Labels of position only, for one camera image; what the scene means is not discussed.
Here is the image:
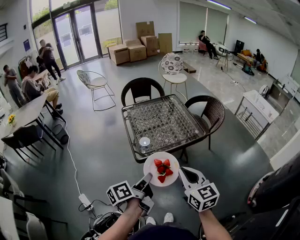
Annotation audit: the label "white wire-frame chair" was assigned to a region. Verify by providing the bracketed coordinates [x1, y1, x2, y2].
[76, 69, 117, 112]

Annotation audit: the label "black speaker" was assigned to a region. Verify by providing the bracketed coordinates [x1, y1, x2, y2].
[234, 39, 245, 56]

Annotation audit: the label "white fan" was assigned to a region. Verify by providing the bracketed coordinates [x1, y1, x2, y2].
[258, 84, 270, 98]

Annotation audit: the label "cardboard box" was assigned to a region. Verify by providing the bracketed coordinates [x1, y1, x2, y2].
[140, 35, 158, 57]
[108, 44, 130, 66]
[126, 38, 148, 62]

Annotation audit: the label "white sink cart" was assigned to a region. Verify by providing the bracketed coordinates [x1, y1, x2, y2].
[234, 90, 280, 141]

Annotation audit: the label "white round plate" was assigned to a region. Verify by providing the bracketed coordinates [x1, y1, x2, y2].
[143, 151, 180, 188]

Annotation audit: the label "glass double door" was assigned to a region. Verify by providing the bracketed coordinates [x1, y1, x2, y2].
[51, 4, 100, 70]

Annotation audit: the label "grey chair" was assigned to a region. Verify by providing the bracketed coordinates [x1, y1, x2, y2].
[0, 168, 49, 240]

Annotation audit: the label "person's left forearm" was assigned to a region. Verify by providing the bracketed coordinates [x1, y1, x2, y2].
[97, 198, 144, 240]

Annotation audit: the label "white power cable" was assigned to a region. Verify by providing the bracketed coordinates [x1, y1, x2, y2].
[61, 116, 83, 195]

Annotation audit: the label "glass-top metal table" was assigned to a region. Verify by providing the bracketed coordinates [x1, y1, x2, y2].
[121, 94, 206, 164]

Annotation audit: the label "clear bottle with white cap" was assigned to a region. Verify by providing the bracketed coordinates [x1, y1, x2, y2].
[139, 136, 151, 153]

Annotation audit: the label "blue wall sign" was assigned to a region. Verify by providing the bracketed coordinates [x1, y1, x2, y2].
[22, 38, 32, 53]

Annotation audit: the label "grey window blinds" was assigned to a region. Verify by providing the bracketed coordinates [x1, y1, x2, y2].
[179, 1, 229, 45]

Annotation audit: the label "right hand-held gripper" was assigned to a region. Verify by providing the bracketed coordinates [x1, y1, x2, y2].
[178, 166, 220, 213]

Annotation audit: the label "clothes rack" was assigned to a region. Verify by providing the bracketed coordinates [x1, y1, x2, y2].
[18, 55, 33, 78]

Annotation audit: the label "dark side chair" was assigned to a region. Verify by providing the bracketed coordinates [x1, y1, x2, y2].
[1, 124, 45, 163]

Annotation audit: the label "black bag with cables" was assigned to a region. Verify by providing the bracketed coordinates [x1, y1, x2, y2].
[80, 210, 142, 240]

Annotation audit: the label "black wicker chair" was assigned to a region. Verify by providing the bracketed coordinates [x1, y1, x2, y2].
[120, 77, 165, 107]

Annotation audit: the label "black scooter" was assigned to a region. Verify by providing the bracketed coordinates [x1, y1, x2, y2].
[247, 151, 300, 214]

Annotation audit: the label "floral-back metal chair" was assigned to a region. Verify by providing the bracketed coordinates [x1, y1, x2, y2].
[158, 52, 189, 100]

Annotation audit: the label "wooden step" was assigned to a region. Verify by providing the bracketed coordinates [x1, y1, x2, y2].
[182, 60, 197, 74]

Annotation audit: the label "person's dark clothing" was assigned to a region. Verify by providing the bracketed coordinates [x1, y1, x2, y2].
[127, 223, 198, 240]

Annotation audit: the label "person's right forearm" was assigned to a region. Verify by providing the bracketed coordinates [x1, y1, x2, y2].
[198, 209, 233, 240]

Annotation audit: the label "grey dining table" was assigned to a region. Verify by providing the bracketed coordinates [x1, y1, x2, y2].
[0, 93, 64, 150]

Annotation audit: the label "flat cardboard sheet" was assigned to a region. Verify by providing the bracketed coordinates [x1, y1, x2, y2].
[158, 33, 173, 55]
[135, 21, 156, 39]

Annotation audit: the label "orange sofa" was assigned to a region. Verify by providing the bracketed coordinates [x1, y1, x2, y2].
[237, 49, 254, 63]

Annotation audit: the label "white power strip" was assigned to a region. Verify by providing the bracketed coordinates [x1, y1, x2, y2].
[78, 193, 94, 211]

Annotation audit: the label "black cylindrical bin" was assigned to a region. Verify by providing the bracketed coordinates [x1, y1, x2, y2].
[51, 124, 70, 145]

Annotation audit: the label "pink armchair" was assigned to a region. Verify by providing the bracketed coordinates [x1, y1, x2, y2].
[197, 38, 208, 53]

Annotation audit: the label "brown wicker chair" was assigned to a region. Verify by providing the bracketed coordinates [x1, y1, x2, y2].
[184, 95, 225, 150]

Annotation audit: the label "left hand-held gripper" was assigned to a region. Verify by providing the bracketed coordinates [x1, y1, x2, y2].
[106, 172, 155, 218]

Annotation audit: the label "small white round table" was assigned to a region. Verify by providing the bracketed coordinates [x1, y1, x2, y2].
[215, 44, 234, 71]

